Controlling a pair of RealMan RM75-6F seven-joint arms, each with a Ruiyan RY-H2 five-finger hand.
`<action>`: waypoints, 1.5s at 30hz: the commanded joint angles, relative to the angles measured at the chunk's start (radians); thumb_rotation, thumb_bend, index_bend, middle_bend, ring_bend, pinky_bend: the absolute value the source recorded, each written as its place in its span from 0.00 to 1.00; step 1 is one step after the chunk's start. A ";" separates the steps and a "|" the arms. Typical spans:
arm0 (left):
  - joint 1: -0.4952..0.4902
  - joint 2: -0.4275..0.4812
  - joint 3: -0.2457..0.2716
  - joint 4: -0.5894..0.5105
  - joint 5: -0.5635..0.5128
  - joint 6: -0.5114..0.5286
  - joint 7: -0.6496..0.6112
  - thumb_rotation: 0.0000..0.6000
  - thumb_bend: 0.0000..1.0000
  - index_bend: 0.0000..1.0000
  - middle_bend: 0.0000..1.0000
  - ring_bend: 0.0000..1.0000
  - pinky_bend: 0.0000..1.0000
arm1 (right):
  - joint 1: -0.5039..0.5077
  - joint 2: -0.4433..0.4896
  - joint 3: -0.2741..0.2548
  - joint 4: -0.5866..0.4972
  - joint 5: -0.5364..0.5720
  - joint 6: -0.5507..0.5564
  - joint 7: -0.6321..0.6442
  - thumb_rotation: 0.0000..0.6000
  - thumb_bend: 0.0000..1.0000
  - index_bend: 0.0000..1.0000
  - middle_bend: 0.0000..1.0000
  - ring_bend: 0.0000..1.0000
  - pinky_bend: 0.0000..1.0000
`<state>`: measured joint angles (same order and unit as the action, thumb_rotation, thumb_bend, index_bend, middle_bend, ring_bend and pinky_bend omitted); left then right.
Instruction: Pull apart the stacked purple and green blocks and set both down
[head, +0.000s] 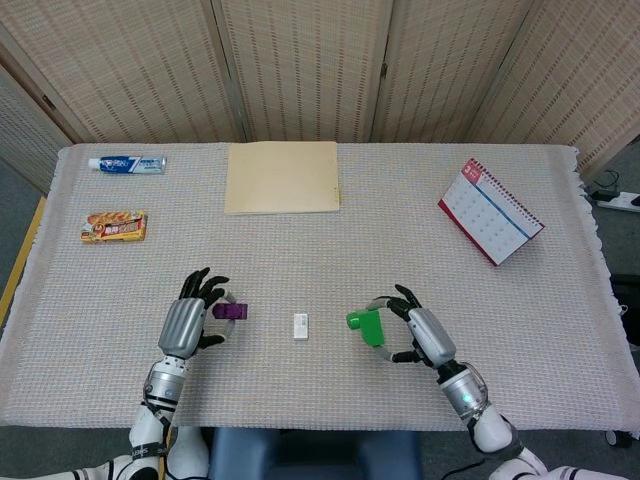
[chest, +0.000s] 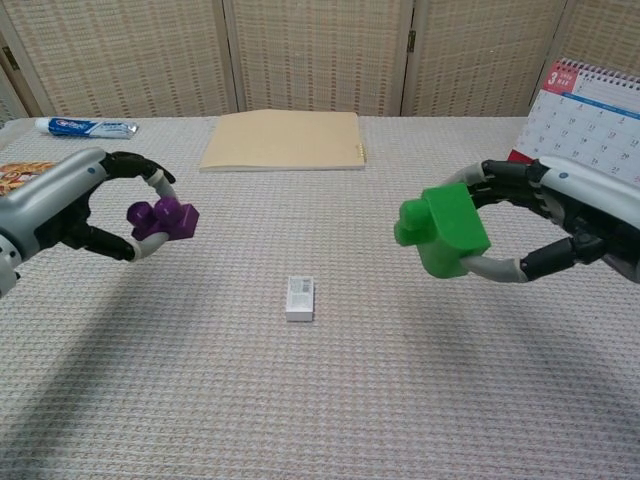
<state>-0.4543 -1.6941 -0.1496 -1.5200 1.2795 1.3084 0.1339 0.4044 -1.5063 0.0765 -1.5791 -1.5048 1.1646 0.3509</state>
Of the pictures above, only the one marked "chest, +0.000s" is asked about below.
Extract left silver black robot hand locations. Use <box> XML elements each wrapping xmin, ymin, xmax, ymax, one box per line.
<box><xmin>0</xmin><ymin>147</ymin><xmax>177</xmax><ymax>264</ymax></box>

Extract blue white toothpaste tube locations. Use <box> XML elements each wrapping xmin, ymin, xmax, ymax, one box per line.
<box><xmin>35</xmin><ymin>117</ymin><xmax>139</xmax><ymax>138</ymax></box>

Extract orange snack box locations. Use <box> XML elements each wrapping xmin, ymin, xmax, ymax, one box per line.
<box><xmin>0</xmin><ymin>160</ymin><xmax>57</xmax><ymax>194</ymax></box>

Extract beige woven tablecloth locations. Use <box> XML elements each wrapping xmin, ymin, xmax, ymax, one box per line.
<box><xmin>0</xmin><ymin>114</ymin><xmax>640</xmax><ymax>480</ymax></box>

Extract woven folding screen panel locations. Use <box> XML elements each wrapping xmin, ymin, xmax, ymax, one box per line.
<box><xmin>0</xmin><ymin>47</ymin><xmax>31</xmax><ymax>126</ymax></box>
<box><xmin>222</xmin><ymin>0</ymin><xmax>419</xmax><ymax>117</ymax></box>
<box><xmin>0</xmin><ymin>0</ymin><xmax>241</xmax><ymax>120</ymax></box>
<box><xmin>552</xmin><ymin>0</ymin><xmax>640</xmax><ymax>81</ymax></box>
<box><xmin>402</xmin><ymin>0</ymin><xmax>581</xmax><ymax>119</ymax></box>

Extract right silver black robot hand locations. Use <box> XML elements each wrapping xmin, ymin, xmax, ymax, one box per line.
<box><xmin>452</xmin><ymin>155</ymin><xmax>640</xmax><ymax>286</ymax></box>

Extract kraft paper notebook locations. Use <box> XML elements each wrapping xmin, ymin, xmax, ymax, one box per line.
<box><xmin>198</xmin><ymin>110</ymin><xmax>370</xmax><ymax>174</ymax></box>

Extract purple toy block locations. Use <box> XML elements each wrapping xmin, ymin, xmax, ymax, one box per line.
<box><xmin>125</xmin><ymin>196</ymin><xmax>201</xmax><ymax>241</ymax></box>

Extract small white eraser box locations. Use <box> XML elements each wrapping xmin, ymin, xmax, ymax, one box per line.
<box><xmin>284</xmin><ymin>274</ymin><xmax>317</xmax><ymax>323</ymax></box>

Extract red white desk calendar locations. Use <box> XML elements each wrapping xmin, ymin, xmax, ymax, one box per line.
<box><xmin>507</xmin><ymin>57</ymin><xmax>640</xmax><ymax>189</ymax></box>

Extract green toy block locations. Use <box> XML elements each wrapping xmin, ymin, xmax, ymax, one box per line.
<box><xmin>393</xmin><ymin>182</ymin><xmax>491</xmax><ymax>279</ymax></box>

